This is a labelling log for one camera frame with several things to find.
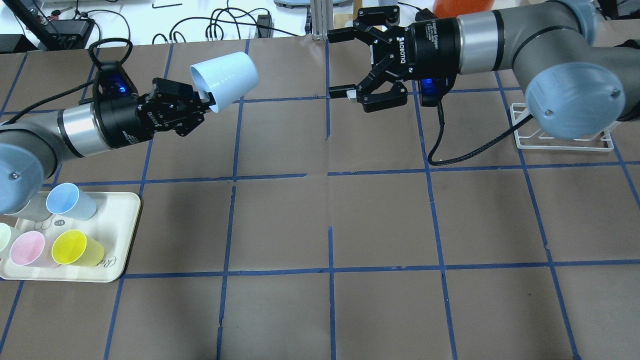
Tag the pink plastic cup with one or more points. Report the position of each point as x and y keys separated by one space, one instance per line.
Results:
x=33 y=249

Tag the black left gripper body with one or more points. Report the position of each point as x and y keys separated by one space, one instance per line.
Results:
x=121 y=121

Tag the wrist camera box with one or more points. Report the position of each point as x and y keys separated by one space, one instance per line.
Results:
x=431 y=90
x=112 y=82

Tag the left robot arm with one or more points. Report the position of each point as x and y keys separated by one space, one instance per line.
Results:
x=34 y=148

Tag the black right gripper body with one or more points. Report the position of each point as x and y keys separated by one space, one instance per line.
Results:
x=433 y=48

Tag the light blue ikea cup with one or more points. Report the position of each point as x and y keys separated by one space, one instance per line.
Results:
x=225 y=79

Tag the grey plastic cup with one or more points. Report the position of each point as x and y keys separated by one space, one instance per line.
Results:
x=36 y=210

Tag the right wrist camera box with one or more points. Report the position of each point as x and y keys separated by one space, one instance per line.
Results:
x=431 y=90

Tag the yellow plastic cup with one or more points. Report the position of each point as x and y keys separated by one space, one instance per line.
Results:
x=75 y=248

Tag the wooden mug tree stand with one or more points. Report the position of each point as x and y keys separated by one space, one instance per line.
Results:
x=343 y=20

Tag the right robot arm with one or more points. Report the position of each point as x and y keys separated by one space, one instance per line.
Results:
x=571 y=87

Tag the orange bucket with lid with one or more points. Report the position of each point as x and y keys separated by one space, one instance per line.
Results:
x=454 y=8

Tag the white wire cup rack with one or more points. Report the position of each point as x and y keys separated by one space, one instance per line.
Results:
x=531 y=137

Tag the cream white plastic cup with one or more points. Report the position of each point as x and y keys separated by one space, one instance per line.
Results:
x=6 y=239

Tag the cream plastic tray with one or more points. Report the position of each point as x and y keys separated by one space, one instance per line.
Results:
x=113 y=226

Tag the aluminium frame post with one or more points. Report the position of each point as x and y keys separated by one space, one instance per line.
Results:
x=322 y=19

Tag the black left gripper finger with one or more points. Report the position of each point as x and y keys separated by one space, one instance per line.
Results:
x=204 y=98

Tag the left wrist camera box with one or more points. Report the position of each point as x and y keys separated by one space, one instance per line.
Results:
x=112 y=82

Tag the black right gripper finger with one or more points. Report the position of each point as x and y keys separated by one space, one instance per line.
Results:
x=396 y=96
x=364 y=26

